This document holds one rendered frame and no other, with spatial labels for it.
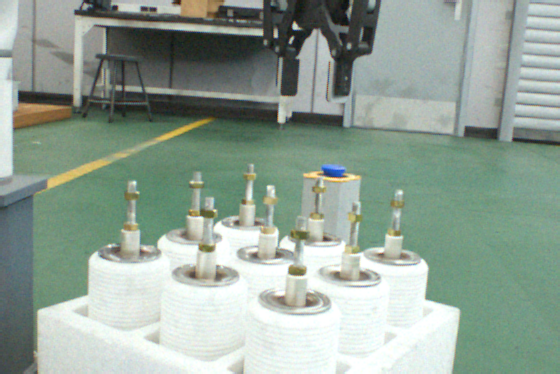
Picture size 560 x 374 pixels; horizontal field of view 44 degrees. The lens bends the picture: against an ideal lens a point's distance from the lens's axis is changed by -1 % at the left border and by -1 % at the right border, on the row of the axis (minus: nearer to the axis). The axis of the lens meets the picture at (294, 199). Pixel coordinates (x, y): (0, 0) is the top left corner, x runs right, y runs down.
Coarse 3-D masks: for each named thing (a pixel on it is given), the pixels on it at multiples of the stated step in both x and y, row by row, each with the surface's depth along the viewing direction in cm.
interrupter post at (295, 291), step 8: (288, 280) 70; (296, 280) 70; (304, 280) 70; (288, 288) 70; (296, 288) 70; (304, 288) 70; (288, 296) 70; (296, 296) 70; (304, 296) 71; (288, 304) 70; (296, 304) 70; (304, 304) 71
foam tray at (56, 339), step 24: (48, 312) 82; (72, 312) 83; (432, 312) 92; (456, 312) 93; (48, 336) 82; (72, 336) 79; (96, 336) 77; (120, 336) 77; (144, 336) 78; (408, 336) 83; (432, 336) 86; (456, 336) 95; (48, 360) 82; (72, 360) 80; (96, 360) 78; (120, 360) 75; (144, 360) 73; (168, 360) 72; (192, 360) 72; (216, 360) 73; (240, 360) 74; (360, 360) 75; (384, 360) 77; (408, 360) 80; (432, 360) 88
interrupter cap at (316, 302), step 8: (272, 288) 74; (280, 288) 74; (264, 296) 71; (272, 296) 72; (280, 296) 72; (312, 296) 73; (320, 296) 73; (264, 304) 69; (272, 304) 69; (280, 304) 70; (312, 304) 70; (320, 304) 70; (328, 304) 70; (280, 312) 68; (288, 312) 68; (296, 312) 68; (304, 312) 68; (312, 312) 68; (320, 312) 69
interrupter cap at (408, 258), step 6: (366, 252) 91; (372, 252) 92; (378, 252) 92; (402, 252) 93; (408, 252) 93; (366, 258) 89; (372, 258) 89; (378, 258) 89; (384, 258) 90; (402, 258) 91; (408, 258) 90; (414, 258) 90; (420, 258) 90; (390, 264) 87; (396, 264) 87; (402, 264) 87; (408, 264) 88; (414, 264) 88
